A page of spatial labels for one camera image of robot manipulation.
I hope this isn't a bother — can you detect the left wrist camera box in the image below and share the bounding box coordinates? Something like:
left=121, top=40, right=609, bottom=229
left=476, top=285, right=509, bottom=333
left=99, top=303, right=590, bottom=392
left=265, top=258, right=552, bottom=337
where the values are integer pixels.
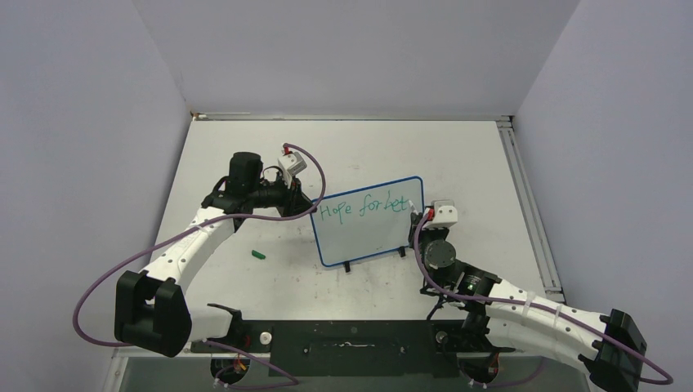
left=277, top=152, right=307, bottom=182

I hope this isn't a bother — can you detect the blue framed whiteboard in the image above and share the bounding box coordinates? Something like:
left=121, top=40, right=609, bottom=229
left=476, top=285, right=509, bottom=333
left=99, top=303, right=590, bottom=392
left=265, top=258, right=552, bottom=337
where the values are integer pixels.
left=311, top=176, right=424, bottom=267

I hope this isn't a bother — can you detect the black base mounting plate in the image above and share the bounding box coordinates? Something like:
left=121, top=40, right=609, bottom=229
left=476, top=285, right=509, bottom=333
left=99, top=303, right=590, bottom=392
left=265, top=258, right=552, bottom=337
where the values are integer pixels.
left=191, top=320, right=501, bottom=378

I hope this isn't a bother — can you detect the aluminium frame rail right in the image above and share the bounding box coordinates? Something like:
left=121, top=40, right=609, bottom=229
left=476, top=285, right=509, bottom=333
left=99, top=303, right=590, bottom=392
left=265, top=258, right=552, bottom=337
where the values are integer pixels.
left=496, top=116, right=566, bottom=303

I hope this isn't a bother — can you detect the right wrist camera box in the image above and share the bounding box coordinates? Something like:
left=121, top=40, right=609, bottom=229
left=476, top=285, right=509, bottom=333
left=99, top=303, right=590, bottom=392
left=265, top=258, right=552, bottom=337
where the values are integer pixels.
left=427, top=199, right=458, bottom=229

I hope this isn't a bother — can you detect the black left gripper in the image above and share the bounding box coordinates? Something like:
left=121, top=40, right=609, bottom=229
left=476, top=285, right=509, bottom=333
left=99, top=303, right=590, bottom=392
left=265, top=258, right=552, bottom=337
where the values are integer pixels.
left=248, top=171, right=316, bottom=221

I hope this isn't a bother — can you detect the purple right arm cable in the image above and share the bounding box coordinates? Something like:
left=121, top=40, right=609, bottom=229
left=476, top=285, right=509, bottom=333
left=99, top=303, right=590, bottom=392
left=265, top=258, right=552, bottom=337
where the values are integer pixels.
left=412, top=207, right=674, bottom=390

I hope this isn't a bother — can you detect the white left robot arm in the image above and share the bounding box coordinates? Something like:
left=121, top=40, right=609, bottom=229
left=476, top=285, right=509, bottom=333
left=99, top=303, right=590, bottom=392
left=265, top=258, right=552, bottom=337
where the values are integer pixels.
left=114, top=145, right=317, bottom=358

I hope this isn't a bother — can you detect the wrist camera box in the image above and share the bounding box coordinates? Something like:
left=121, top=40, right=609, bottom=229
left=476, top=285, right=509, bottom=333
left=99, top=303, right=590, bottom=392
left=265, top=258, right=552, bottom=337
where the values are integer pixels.
left=427, top=199, right=458, bottom=229
left=277, top=152, right=307, bottom=182

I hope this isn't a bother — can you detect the aluminium table edge rail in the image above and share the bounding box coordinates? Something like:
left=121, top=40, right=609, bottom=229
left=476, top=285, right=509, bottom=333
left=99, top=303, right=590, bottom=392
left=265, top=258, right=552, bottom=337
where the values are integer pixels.
left=191, top=113, right=512, bottom=123

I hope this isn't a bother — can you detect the green marker cap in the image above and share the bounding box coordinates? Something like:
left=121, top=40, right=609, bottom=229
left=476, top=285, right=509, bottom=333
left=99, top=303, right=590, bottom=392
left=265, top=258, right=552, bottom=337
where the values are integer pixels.
left=251, top=250, right=266, bottom=260

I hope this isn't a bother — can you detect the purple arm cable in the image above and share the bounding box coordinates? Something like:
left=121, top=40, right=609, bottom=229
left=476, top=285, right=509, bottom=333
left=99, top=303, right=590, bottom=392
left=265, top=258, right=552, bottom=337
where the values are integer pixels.
left=71, top=142, right=327, bottom=390
left=412, top=207, right=674, bottom=390

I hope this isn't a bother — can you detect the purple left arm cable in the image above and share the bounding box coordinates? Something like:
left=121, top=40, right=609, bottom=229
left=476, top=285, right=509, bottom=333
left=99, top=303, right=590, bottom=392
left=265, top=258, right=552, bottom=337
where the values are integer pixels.
left=71, top=142, right=327, bottom=390

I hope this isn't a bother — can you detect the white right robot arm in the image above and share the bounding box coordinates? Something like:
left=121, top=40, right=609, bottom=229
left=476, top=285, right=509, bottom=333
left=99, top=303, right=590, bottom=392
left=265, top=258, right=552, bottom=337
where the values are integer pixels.
left=408, top=206, right=647, bottom=391

